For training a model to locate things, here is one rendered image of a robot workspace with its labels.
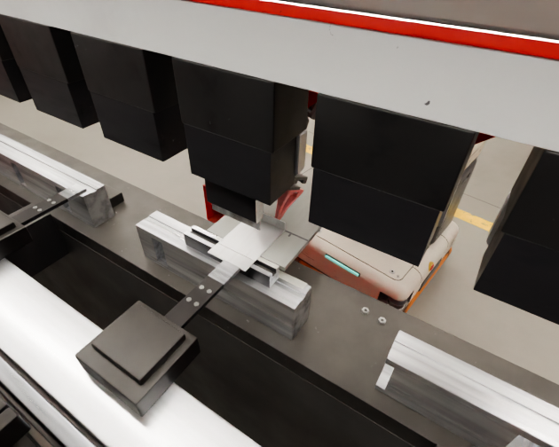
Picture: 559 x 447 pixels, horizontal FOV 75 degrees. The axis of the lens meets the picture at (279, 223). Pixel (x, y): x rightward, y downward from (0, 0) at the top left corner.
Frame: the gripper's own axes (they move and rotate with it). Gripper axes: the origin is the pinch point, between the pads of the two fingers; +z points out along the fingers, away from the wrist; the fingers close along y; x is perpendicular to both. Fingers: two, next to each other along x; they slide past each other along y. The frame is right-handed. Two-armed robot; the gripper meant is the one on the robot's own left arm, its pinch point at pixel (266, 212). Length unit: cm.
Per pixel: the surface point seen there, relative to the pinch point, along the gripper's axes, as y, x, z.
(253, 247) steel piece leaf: 2.9, -6.8, 5.3
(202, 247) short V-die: -6.1, -9.6, 8.7
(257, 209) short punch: 6.3, -15.3, -4.2
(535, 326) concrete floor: 82, 142, 39
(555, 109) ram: 36, -30, -24
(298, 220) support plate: 5.6, 3.7, -0.1
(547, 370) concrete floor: 88, 122, 50
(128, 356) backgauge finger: 3.6, -33.0, 15.7
